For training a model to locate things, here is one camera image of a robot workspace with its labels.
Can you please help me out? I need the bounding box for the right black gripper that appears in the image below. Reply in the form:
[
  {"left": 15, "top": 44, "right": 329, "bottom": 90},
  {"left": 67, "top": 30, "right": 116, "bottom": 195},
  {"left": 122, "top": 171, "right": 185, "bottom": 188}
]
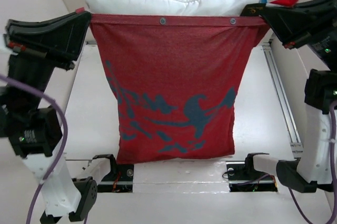
[{"left": 263, "top": 0, "right": 337, "bottom": 72}]

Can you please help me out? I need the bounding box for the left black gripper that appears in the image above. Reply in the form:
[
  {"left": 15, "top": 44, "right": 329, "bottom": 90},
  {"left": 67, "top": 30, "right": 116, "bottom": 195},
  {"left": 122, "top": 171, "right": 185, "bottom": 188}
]
[{"left": 2, "top": 3, "right": 89, "bottom": 106}]

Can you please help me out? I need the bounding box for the red cartoon print pillowcase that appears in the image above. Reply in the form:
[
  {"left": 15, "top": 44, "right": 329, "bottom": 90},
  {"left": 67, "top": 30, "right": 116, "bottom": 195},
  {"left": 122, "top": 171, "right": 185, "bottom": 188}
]
[{"left": 75, "top": 0, "right": 301, "bottom": 165}]

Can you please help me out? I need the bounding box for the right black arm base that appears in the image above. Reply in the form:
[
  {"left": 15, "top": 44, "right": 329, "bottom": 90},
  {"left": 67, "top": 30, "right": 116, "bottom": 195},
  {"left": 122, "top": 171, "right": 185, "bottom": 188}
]
[{"left": 222, "top": 153, "right": 278, "bottom": 192}]

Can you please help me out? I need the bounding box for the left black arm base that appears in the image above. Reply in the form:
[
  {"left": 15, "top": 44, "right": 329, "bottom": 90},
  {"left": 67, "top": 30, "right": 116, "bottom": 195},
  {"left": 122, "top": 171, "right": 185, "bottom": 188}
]
[{"left": 88, "top": 154, "right": 134, "bottom": 193}]

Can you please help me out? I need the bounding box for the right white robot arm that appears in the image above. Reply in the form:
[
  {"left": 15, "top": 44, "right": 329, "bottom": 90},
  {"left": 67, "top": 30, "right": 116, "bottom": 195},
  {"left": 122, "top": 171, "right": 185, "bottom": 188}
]
[{"left": 241, "top": 0, "right": 336, "bottom": 193}]

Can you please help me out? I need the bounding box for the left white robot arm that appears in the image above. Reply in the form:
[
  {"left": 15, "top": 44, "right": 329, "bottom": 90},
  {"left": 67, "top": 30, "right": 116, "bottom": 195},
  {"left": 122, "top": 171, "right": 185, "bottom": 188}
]
[{"left": 1, "top": 11, "right": 117, "bottom": 223}]

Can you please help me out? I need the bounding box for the white taped foam block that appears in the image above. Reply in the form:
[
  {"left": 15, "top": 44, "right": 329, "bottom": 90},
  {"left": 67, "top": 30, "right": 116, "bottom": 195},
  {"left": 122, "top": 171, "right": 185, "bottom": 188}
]
[{"left": 133, "top": 159, "right": 229, "bottom": 194}]

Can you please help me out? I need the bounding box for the aluminium rail right side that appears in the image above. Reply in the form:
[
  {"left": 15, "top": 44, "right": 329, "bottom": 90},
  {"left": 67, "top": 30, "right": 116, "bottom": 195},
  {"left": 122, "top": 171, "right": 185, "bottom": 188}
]
[{"left": 262, "top": 42, "right": 303, "bottom": 160}]

